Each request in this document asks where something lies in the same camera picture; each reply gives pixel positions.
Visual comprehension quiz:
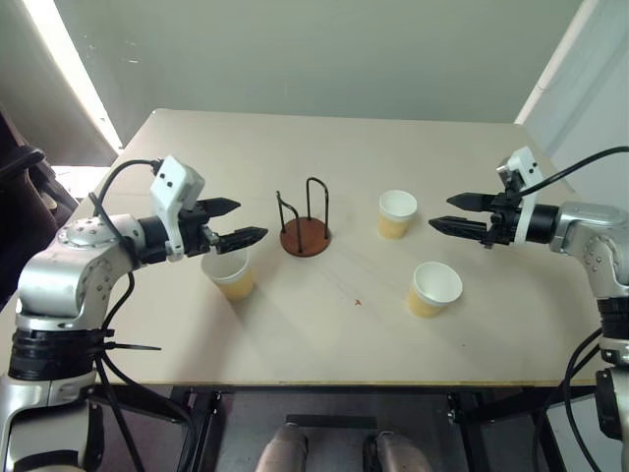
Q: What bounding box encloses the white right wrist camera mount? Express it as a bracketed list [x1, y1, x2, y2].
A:
[494, 146, 543, 246]

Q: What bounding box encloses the dark chair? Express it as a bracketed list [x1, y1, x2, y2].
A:
[0, 102, 81, 309]

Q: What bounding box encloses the yellow paper cup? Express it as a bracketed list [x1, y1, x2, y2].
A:
[200, 248, 258, 303]
[407, 261, 465, 320]
[376, 189, 420, 241]

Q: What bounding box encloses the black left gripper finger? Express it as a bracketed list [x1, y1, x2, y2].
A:
[198, 197, 243, 219]
[214, 226, 269, 256]

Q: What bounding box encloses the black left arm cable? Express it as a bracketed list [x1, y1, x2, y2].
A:
[87, 157, 198, 472]

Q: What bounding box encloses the white slanted board edge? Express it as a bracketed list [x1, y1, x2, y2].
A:
[22, 0, 125, 154]

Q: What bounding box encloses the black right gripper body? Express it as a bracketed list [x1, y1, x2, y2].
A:
[482, 191, 523, 251]

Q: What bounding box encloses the dark rounded grey shape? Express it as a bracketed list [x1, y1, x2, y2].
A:
[373, 431, 434, 472]
[257, 424, 310, 472]

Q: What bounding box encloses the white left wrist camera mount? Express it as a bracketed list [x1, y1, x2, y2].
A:
[148, 155, 205, 263]

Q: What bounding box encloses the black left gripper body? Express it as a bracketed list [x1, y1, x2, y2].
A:
[180, 205, 221, 259]

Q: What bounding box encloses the black metal table frame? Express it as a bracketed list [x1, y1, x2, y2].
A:
[90, 384, 608, 472]

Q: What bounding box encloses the white wall panel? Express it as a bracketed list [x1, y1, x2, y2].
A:
[513, 0, 629, 161]

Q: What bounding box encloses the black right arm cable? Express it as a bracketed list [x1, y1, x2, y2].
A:
[520, 146, 629, 199]

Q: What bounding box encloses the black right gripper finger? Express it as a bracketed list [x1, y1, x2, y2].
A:
[445, 192, 496, 212]
[428, 215, 488, 242]

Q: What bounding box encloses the brown cup holder wire stand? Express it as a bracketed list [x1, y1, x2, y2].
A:
[274, 176, 332, 259]

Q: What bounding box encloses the black zip tie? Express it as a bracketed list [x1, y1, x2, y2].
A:
[97, 340, 163, 354]

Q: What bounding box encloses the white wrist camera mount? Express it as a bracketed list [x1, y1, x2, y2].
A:
[494, 146, 543, 246]
[148, 155, 205, 263]

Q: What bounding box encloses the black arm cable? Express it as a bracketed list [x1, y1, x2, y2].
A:
[520, 146, 629, 199]
[87, 157, 198, 472]

